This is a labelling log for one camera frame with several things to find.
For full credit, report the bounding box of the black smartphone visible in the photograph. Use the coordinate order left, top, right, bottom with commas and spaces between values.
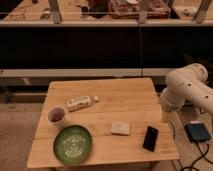
143, 126, 158, 151

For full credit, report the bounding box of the white sponge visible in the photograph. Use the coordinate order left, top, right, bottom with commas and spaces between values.
110, 122, 130, 135

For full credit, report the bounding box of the wooden table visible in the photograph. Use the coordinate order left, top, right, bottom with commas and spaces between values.
27, 78, 179, 168

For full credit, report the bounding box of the long workbench shelf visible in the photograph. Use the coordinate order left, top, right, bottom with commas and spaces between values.
0, 0, 213, 27

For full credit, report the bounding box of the green plate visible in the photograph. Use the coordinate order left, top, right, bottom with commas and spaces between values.
53, 125, 92, 165

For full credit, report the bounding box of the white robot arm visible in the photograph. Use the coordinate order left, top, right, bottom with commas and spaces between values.
159, 63, 213, 117

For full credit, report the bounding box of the white paper cup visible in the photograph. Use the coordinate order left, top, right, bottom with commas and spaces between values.
47, 107, 66, 129

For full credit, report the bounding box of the black cable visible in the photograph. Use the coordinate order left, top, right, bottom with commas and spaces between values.
168, 119, 213, 171

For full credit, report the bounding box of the black foot pedal box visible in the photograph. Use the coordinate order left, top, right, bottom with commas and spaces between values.
184, 123, 211, 143

